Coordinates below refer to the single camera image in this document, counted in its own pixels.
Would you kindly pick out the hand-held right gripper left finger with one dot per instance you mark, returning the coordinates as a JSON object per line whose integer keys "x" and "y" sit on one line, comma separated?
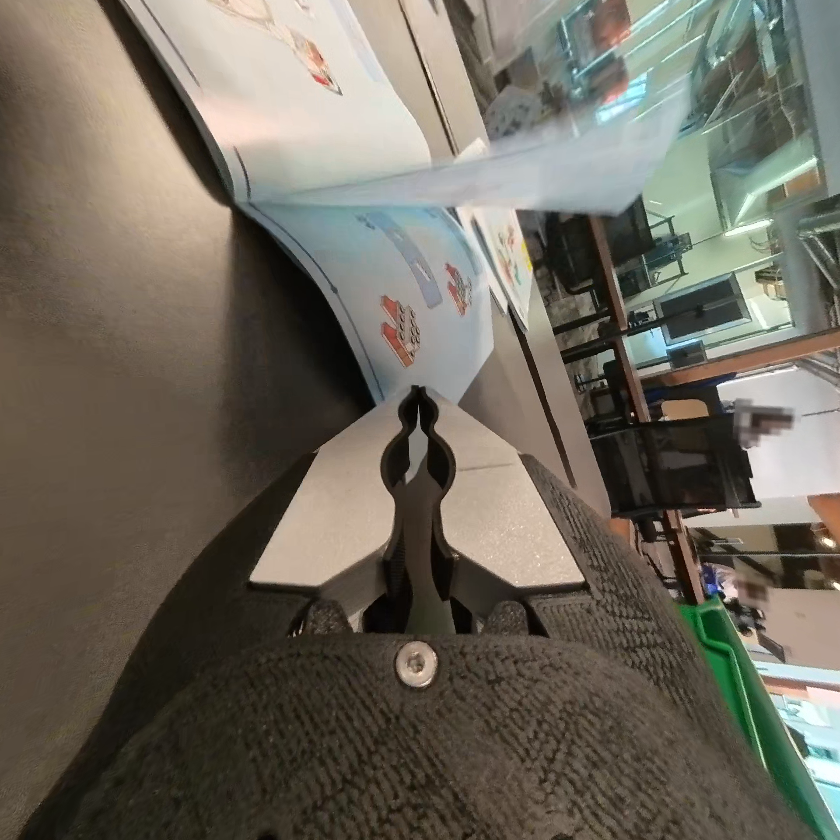
{"x": 315, "y": 531}

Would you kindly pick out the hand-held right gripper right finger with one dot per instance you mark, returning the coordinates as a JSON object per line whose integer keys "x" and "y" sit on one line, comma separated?
{"x": 505, "y": 525}

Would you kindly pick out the pale blue instruction booklet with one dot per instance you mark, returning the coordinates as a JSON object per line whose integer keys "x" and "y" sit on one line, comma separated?
{"x": 341, "y": 105}

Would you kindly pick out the black mesh office chair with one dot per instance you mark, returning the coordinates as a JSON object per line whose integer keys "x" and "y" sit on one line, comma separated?
{"x": 676, "y": 469}
{"x": 574, "y": 256}

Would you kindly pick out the long wooden table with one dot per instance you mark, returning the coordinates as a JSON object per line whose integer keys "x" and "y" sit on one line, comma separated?
{"x": 613, "y": 315}
{"x": 682, "y": 558}

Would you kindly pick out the colourful cover instruction booklet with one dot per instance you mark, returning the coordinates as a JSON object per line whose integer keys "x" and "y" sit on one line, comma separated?
{"x": 508, "y": 262}

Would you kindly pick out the grey framed screen on stand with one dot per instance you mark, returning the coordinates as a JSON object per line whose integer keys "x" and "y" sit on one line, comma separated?
{"x": 702, "y": 312}

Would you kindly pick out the green plastic bin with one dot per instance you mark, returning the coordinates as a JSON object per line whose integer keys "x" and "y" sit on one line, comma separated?
{"x": 774, "y": 722}

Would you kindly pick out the printed instruction sheet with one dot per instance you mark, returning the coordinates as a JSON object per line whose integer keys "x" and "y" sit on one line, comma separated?
{"x": 515, "y": 111}

